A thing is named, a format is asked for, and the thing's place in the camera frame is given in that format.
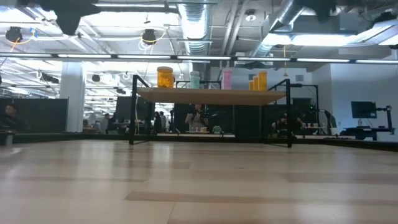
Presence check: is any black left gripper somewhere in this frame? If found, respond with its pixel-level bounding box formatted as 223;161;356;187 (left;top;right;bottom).
17;0;102;36

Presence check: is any black partition panel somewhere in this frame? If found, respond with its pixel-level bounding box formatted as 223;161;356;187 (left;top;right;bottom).
0;97;69;127

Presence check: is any long LED light bar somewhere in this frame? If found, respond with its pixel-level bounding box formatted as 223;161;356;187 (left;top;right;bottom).
0;52;398;65

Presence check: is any black background monitor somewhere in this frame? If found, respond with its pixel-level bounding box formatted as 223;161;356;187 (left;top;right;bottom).
114;96;155;121
351;101;377;119

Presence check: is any wooden top background workbench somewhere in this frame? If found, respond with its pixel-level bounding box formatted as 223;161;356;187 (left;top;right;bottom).
157;132;236;138

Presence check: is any person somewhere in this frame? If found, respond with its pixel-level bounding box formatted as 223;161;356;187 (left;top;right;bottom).
99;113;116;134
152;111;162;135
0;103;32;133
185;104;210;133

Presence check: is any white building column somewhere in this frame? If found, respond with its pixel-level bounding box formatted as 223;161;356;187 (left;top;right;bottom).
59;62;86;133

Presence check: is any yellow hanging pull cord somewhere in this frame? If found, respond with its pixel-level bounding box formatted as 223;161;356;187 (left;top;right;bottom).
282;45;289;78

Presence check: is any green medicine bottle white cap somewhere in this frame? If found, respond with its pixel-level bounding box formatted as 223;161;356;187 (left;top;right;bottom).
190;70;201;90

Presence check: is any black background desk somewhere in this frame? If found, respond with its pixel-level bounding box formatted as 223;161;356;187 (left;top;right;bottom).
345;126;396;141

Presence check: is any silver ventilation duct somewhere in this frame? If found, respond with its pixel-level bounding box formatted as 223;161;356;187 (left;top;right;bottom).
177;2;212;82
251;0;312;58

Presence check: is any black ceiling camera yellow cable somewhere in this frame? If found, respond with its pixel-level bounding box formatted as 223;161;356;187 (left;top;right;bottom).
5;26;23;43
142;29;157;45

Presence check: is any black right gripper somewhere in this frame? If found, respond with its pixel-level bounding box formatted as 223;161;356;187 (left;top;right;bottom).
294;0;338;24

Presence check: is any black background rig frame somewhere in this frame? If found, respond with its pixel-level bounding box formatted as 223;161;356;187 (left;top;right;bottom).
272;83;320;125

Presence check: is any pink medicine bottle white cap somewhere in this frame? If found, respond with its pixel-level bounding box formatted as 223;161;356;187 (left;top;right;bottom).
221;68;233;90

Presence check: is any wooden shelf black metal frame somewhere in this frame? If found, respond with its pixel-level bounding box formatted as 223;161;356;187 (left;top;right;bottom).
129;74;293;149

